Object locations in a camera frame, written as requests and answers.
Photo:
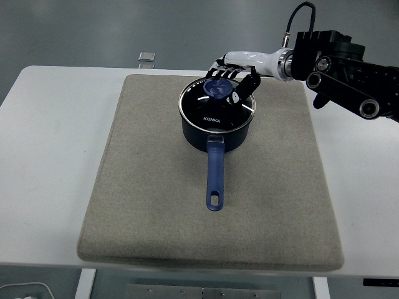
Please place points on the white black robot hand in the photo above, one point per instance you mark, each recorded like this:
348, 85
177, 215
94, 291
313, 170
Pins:
249, 59

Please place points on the glass pot lid blue knob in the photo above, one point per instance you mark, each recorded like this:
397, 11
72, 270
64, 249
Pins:
215, 109

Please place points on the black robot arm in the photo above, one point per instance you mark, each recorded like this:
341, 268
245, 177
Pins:
343, 71

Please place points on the small silver floor plate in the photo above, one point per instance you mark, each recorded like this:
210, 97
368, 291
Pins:
146, 56

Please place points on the beige fabric mat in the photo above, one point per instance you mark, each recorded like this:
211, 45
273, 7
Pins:
156, 193

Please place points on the grey metal plate with screws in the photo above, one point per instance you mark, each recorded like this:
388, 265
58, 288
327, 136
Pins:
202, 292

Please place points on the white table leg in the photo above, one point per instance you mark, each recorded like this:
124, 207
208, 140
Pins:
321, 288
86, 283

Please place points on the black flat bar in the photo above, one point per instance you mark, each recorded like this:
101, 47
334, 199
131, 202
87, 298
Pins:
381, 282

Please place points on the white rounded object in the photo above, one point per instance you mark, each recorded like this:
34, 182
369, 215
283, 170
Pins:
28, 291

